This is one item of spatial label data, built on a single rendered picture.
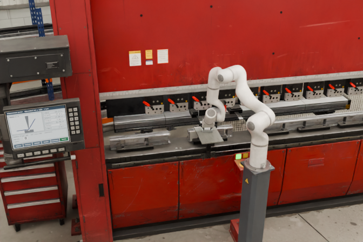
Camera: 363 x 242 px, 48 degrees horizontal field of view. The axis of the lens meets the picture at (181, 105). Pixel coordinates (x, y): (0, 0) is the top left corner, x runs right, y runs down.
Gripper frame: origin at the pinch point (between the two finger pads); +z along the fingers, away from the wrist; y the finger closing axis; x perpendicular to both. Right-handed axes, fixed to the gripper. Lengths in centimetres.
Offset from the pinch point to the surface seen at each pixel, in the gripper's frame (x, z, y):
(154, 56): -40, -50, 42
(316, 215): 63, 81, -109
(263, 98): -22, -8, -48
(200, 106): -14.0, -12.0, 5.6
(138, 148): 15, 4, 58
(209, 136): 10.1, -5.3, -1.0
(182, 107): -12.6, -14.0, 20.8
